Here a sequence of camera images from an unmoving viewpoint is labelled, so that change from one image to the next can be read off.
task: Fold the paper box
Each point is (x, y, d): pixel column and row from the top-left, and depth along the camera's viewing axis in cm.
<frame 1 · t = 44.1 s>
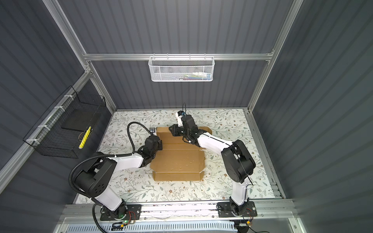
left hand: (156, 138, 94), fingers closed
right hand: (170, 129, 88), fingers closed
brown cardboard box: (178, 160, 93), point 2 cm above the table

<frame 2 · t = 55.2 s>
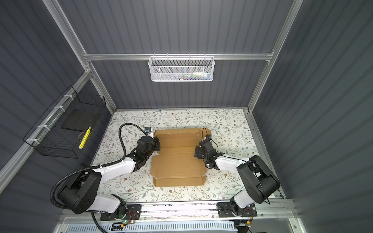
left hand: (157, 137, 90), fingers closed
right hand: (203, 150, 94), fingers open
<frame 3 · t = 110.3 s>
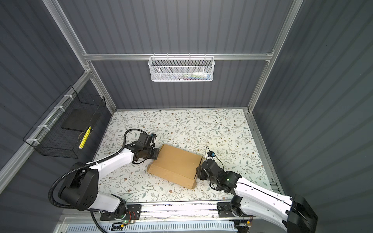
left hand: (157, 153, 90), fingers closed
right hand: (199, 170, 81), fingers open
brown cardboard box: (178, 166, 86), point 5 cm above the table

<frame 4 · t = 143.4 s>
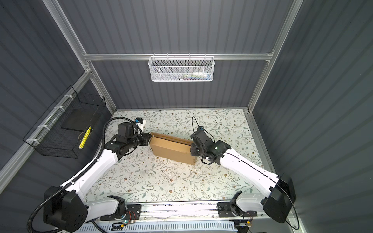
left hand: (151, 135, 83), fingers closed
right hand: (194, 149, 78), fingers closed
brown cardboard box: (172, 148, 83), point 15 cm above the table

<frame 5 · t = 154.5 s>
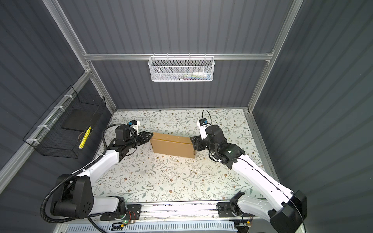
left hand: (151, 134, 86), fingers open
right hand: (196, 137, 75), fingers open
brown cardboard box: (173, 144, 84), point 16 cm above the table

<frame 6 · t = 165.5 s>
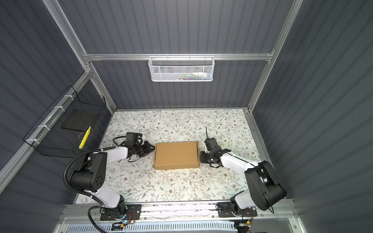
left hand: (154, 148, 95), fingers closed
right hand: (202, 158, 90), fingers closed
brown cardboard box: (177, 155, 90), point 6 cm above the table

